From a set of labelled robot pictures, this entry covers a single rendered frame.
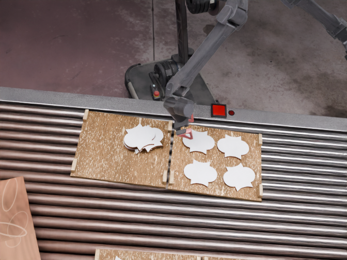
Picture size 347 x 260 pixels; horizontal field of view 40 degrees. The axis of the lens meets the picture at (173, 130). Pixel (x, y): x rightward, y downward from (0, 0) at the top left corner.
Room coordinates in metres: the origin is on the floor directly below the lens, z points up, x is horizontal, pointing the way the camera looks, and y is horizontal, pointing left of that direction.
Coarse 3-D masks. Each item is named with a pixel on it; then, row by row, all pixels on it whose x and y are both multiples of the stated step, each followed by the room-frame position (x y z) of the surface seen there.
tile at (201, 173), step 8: (184, 168) 1.07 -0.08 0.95; (192, 168) 1.08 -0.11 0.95; (200, 168) 1.09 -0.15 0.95; (208, 168) 1.09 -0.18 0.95; (192, 176) 1.04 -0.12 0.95; (200, 176) 1.05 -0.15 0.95; (208, 176) 1.05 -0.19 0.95; (216, 176) 1.06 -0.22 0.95; (192, 184) 1.01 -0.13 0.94; (200, 184) 1.01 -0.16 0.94
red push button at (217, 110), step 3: (213, 105) 1.47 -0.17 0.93; (216, 105) 1.47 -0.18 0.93; (213, 108) 1.45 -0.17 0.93; (216, 108) 1.45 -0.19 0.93; (219, 108) 1.45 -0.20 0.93; (222, 108) 1.46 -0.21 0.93; (213, 111) 1.43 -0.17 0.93; (216, 111) 1.43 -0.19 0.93; (219, 111) 1.44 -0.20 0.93; (222, 111) 1.44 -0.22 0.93; (213, 114) 1.41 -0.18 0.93; (216, 114) 1.42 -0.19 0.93; (219, 114) 1.42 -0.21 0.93; (222, 114) 1.42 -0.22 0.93
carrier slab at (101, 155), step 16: (96, 112) 1.28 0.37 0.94; (96, 128) 1.20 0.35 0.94; (112, 128) 1.21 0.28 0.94; (128, 128) 1.23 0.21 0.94; (160, 128) 1.26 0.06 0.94; (80, 144) 1.10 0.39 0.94; (96, 144) 1.11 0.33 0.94; (112, 144) 1.13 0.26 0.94; (80, 160) 1.02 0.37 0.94; (96, 160) 1.03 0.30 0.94; (112, 160) 1.05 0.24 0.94; (128, 160) 1.06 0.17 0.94; (144, 160) 1.08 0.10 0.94; (160, 160) 1.09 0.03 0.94; (80, 176) 0.94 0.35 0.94; (96, 176) 0.95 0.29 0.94; (112, 176) 0.97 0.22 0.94; (128, 176) 0.98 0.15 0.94; (144, 176) 1.00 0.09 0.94; (160, 176) 1.01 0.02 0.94
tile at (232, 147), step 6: (228, 138) 1.28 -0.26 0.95; (234, 138) 1.28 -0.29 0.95; (240, 138) 1.29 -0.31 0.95; (222, 144) 1.23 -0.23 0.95; (228, 144) 1.24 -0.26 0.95; (234, 144) 1.25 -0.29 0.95; (240, 144) 1.25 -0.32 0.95; (246, 144) 1.26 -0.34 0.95; (222, 150) 1.20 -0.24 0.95; (228, 150) 1.21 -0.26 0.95; (234, 150) 1.22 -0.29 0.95; (240, 150) 1.22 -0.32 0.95; (246, 150) 1.23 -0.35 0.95; (228, 156) 1.18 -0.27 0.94; (234, 156) 1.18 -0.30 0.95; (240, 156) 1.19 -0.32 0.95
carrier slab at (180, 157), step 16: (192, 128) 1.30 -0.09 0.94; (208, 128) 1.32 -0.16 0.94; (176, 144) 1.19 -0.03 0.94; (256, 144) 1.28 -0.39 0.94; (176, 160) 1.11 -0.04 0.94; (192, 160) 1.13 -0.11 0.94; (208, 160) 1.14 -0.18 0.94; (224, 160) 1.16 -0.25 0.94; (240, 160) 1.17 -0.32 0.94; (256, 160) 1.19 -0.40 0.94; (176, 176) 1.03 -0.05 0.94; (256, 176) 1.11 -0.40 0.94; (192, 192) 0.97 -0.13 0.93; (208, 192) 0.98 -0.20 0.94; (224, 192) 1.00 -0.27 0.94; (240, 192) 1.01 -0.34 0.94; (256, 192) 1.03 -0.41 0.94
